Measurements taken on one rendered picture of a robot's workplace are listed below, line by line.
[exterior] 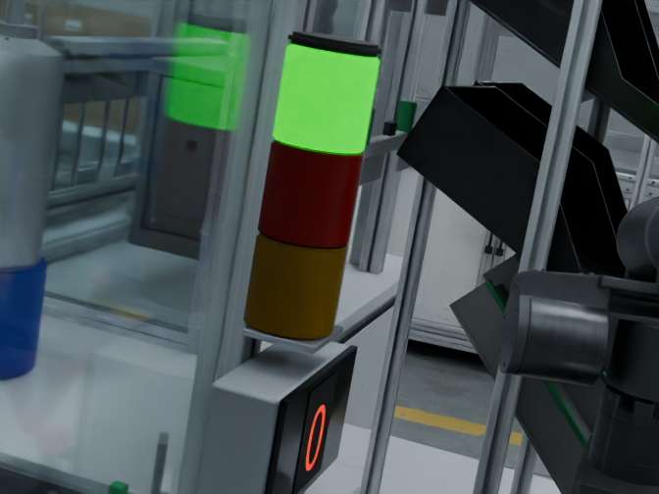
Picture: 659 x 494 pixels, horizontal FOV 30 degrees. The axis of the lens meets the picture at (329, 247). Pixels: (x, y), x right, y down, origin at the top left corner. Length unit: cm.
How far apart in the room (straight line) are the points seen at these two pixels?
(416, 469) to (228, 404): 98
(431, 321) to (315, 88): 441
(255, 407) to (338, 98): 16
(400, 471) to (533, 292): 81
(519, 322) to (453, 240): 417
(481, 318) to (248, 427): 48
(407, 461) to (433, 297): 340
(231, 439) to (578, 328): 26
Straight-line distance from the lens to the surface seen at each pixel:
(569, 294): 79
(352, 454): 160
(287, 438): 63
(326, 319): 65
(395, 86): 253
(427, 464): 162
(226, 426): 63
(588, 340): 79
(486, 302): 107
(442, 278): 497
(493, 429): 106
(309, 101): 62
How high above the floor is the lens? 145
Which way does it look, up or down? 12 degrees down
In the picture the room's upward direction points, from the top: 10 degrees clockwise
